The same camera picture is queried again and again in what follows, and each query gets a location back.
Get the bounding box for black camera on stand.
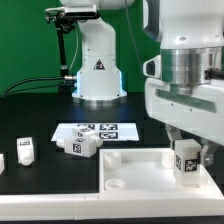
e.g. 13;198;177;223
45;5;100;84

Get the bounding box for white L-shaped fence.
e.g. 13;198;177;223
0;194;224;221

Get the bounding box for white block left edge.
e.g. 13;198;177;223
0;154;5;175

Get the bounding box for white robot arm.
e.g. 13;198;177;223
60;0;224;146

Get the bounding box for white square tabletop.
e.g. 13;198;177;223
99;148;224;200

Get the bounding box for black cables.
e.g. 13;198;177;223
0;75;78;100

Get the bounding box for white tag base sheet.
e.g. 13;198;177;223
51;123;139;141

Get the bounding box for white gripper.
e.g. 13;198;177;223
143;55;224;167

